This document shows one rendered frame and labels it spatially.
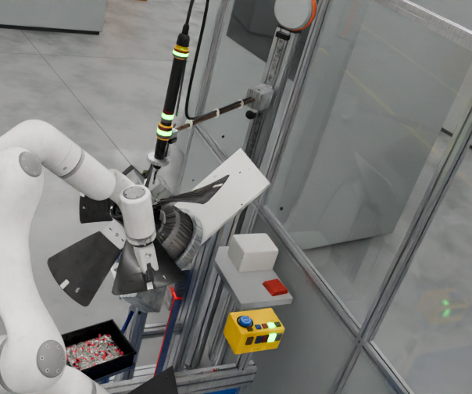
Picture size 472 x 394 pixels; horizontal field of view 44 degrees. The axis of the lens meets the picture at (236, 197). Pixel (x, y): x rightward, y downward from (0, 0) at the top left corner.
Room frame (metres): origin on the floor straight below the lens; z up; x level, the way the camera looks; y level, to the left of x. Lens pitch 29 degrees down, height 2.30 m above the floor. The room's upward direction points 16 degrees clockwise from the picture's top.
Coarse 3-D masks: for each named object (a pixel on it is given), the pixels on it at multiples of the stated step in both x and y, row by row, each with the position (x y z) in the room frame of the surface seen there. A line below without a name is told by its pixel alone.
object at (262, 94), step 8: (248, 88) 2.16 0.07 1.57; (256, 88) 2.18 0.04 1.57; (264, 88) 2.21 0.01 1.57; (272, 88) 2.23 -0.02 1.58; (248, 96) 2.16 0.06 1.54; (256, 96) 2.14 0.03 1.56; (264, 96) 2.15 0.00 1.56; (248, 104) 2.15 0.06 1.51; (256, 104) 2.14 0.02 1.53; (264, 104) 2.17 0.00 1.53
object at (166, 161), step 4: (172, 132) 1.64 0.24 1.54; (176, 132) 1.65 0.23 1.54; (172, 136) 1.64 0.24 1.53; (176, 136) 1.66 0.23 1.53; (168, 140) 1.63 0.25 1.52; (172, 140) 1.63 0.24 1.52; (176, 140) 1.65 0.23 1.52; (168, 144) 1.63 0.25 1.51; (172, 144) 1.64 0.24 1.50; (168, 148) 1.63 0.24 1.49; (152, 152) 1.64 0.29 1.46; (168, 152) 1.63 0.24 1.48; (148, 156) 1.60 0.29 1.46; (152, 156) 1.61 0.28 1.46; (164, 156) 1.63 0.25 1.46; (148, 160) 1.59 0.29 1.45; (152, 160) 1.59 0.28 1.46; (156, 160) 1.59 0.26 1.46; (160, 160) 1.60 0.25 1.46; (164, 160) 1.61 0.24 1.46; (168, 160) 1.61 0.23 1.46; (156, 164) 1.58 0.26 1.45; (160, 164) 1.59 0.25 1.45; (164, 164) 1.59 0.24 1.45
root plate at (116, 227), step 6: (114, 222) 1.67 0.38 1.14; (108, 228) 1.65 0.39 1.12; (114, 228) 1.66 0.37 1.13; (120, 228) 1.66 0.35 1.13; (108, 234) 1.64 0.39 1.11; (114, 234) 1.65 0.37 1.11; (120, 234) 1.65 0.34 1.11; (114, 240) 1.64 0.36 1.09; (120, 240) 1.64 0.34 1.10; (120, 246) 1.63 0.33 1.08
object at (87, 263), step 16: (80, 240) 1.62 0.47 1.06; (96, 240) 1.62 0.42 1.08; (64, 256) 1.59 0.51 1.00; (80, 256) 1.59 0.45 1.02; (96, 256) 1.59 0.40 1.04; (112, 256) 1.60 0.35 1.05; (64, 272) 1.56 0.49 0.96; (80, 272) 1.56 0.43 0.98; (96, 272) 1.56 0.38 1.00; (64, 288) 1.52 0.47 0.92; (96, 288) 1.53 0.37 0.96; (80, 304) 1.49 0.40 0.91
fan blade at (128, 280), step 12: (156, 240) 1.59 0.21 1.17; (132, 252) 1.51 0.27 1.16; (156, 252) 1.53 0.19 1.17; (120, 264) 1.45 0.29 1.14; (132, 264) 1.46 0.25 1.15; (168, 264) 1.49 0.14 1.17; (120, 276) 1.41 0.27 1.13; (132, 276) 1.42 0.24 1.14; (156, 276) 1.43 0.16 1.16; (168, 276) 1.43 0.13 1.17; (180, 276) 1.44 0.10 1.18; (120, 288) 1.37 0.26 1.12; (132, 288) 1.37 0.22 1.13; (144, 288) 1.38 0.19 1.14
